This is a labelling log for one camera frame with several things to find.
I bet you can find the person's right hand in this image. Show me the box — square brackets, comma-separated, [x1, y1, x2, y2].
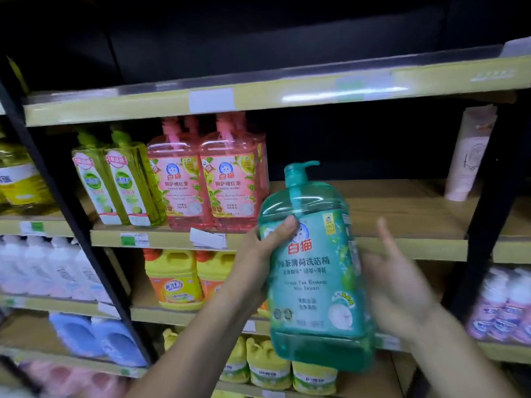
[360, 217, 441, 341]

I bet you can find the person's left hand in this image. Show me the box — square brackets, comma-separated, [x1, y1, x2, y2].
[223, 215, 300, 312]

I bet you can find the teal green detergent bottle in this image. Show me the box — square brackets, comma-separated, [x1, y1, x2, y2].
[258, 160, 376, 374]

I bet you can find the slim green dish soap bottle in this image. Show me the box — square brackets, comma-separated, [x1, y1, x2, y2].
[71, 130, 132, 227]

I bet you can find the yellow dish soap pump bottle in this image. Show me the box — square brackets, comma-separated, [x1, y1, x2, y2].
[0, 132, 59, 216]

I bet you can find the person's right forearm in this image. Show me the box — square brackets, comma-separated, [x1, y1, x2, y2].
[408, 308, 523, 398]

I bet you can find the person's left forearm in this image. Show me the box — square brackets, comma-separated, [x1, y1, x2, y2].
[124, 292, 266, 398]

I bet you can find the plain white label card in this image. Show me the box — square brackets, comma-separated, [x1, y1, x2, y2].
[189, 227, 228, 250]
[97, 302, 121, 320]

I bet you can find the pale purple white pack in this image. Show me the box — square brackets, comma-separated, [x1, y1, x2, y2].
[466, 267, 510, 341]
[514, 302, 531, 347]
[488, 269, 531, 344]

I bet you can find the blank white shelf label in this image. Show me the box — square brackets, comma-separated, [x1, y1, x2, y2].
[499, 36, 531, 59]
[189, 87, 236, 114]

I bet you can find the flat pink bottle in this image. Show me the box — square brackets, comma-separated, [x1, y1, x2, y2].
[24, 360, 92, 396]
[82, 370, 129, 398]

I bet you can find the wooden shelf rack black frame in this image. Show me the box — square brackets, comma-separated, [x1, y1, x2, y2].
[0, 33, 531, 398]

